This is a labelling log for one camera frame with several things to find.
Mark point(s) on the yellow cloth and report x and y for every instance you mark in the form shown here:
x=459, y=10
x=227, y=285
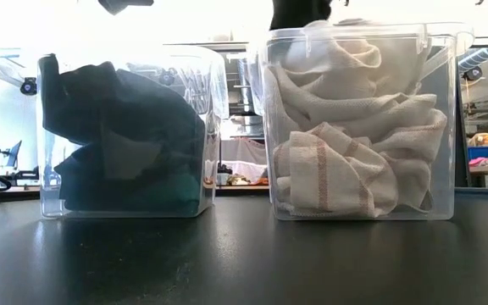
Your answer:
x=483, y=140

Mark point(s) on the dark green towel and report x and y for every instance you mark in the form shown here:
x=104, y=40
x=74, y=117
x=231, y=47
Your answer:
x=180, y=192

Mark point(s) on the tilted dark monitor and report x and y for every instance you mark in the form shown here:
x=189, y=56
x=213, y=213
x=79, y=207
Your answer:
x=14, y=154

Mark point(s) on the black towel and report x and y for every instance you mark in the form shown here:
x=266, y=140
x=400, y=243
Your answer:
x=100, y=106

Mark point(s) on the metal shelf rack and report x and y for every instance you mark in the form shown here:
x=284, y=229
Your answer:
x=248, y=123

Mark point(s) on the blue storage crate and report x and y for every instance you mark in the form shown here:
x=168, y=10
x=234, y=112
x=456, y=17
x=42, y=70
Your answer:
x=485, y=152

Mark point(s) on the hanging white cloth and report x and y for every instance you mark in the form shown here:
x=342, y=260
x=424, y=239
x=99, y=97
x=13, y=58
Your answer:
x=244, y=154

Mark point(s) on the clear plastic bin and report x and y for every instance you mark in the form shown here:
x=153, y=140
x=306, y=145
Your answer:
x=445, y=199
x=216, y=106

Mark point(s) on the black round knob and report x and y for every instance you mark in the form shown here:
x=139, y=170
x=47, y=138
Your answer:
x=28, y=86
x=473, y=73

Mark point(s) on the silver flexible duct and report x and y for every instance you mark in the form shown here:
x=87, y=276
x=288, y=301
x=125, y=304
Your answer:
x=479, y=57

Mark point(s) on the pink cloth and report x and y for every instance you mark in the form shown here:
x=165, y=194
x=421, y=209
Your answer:
x=477, y=161

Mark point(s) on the white red-striped towel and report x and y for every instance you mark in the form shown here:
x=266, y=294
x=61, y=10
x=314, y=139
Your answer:
x=324, y=178

